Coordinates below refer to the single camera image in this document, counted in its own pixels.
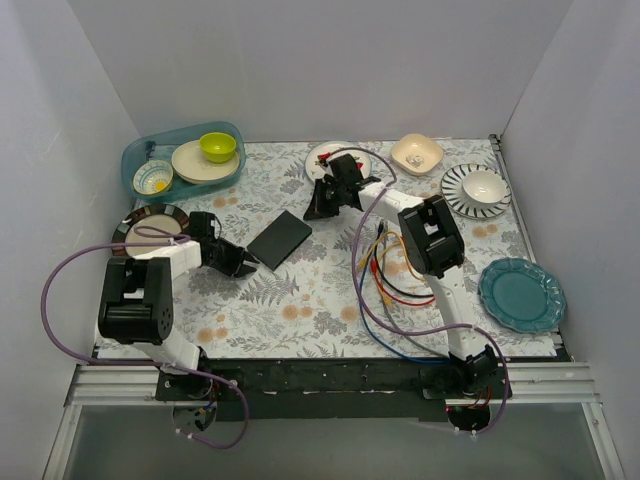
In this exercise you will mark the lime green bowl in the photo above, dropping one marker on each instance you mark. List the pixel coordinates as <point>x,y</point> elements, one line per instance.
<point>217,147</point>

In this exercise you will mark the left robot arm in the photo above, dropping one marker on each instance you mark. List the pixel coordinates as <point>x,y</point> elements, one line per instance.
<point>137,302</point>

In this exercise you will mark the teal plastic basin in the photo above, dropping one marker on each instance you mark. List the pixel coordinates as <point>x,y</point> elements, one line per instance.
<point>161,146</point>

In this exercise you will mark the black network switch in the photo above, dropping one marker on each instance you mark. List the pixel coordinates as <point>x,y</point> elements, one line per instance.
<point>279,240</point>

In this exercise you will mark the strawberry pattern plate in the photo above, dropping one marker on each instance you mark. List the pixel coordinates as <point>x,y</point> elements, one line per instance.
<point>315,171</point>

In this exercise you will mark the white bowl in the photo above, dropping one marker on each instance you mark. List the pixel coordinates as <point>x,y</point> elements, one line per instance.
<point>484,187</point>

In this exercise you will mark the teal scalloped plate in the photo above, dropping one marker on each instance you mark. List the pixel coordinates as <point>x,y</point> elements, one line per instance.
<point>522,296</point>

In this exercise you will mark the cream plate in basin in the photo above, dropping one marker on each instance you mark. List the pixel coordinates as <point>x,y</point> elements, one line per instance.
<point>190,164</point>

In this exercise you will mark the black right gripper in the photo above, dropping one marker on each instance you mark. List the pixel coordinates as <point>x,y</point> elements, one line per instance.
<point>329,193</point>

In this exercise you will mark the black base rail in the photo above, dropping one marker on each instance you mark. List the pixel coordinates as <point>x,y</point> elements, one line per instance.
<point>325,388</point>

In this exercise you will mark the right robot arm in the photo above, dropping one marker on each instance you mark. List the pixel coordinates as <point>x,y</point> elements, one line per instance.
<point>434,247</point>

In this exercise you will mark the floral tablecloth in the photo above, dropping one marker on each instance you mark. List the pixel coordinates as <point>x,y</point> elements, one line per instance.
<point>307,307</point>

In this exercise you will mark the blue striped plate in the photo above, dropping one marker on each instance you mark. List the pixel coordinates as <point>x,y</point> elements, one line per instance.
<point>451,188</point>

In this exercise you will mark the blue patterned small bowl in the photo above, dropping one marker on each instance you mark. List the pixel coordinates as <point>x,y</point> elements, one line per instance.
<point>154,177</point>

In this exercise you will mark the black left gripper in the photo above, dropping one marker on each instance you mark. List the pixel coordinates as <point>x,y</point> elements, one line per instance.
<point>229,256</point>

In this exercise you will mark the aluminium frame rail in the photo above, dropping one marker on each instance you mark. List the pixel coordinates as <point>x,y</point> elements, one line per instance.
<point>332,419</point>

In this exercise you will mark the beige square bowl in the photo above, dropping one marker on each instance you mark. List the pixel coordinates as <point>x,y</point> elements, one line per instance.
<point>416,154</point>

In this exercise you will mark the dark rimmed plate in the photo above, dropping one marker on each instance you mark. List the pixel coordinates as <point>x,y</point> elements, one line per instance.
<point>136,228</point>

